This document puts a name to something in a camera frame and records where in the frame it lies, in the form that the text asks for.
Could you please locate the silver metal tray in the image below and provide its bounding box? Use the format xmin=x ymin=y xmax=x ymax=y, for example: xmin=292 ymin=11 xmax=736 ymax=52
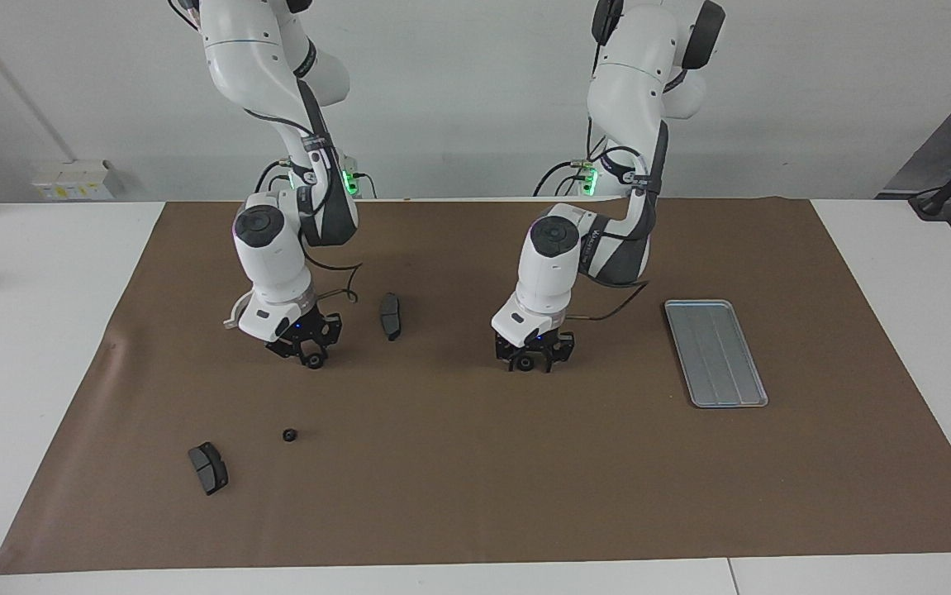
xmin=663 ymin=299 xmax=770 ymax=409

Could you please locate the dark grey brake pad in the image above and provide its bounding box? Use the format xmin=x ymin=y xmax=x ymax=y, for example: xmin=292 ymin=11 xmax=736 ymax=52
xmin=379 ymin=292 xmax=403 ymax=342
xmin=188 ymin=442 xmax=230 ymax=497

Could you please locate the brown table mat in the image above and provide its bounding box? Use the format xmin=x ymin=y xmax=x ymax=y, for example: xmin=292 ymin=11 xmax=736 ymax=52
xmin=0 ymin=197 xmax=951 ymax=576

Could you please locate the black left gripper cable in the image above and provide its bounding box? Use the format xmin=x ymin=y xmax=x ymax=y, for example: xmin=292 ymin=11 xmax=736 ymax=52
xmin=564 ymin=116 xmax=670 ymax=323

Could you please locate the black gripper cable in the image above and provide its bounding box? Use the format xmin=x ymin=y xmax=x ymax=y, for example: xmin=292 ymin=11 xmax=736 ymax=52
xmin=250 ymin=106 xmax=363 ymax=305
xmin=564 ymin=116 xmax=670 ymax=323

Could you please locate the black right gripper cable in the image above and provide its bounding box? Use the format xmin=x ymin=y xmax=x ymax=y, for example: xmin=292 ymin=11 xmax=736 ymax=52
xmin=250 ymin=106 xmax=363 ymax=305

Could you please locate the black right base cable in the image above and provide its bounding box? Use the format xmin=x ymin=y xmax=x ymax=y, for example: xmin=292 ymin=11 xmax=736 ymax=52
xmin=254 ymin=159 xmax=377 ymax=201

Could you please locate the black base cable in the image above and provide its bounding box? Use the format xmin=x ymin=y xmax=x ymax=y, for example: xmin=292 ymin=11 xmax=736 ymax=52
xmin=254 ymin=159 xmax=377 ymax=201
xmin=533 ymin=136 xmax=608 ymax=199

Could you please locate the black left base cable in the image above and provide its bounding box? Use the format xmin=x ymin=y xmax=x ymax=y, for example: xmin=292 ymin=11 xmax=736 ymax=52
xmin=533 ymin=136 xmax=608 ymax=199

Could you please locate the white wall socket box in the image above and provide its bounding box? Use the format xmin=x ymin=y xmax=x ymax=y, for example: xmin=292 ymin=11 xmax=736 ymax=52
xmin=32 ymin=160 xmax=126 ymax=202

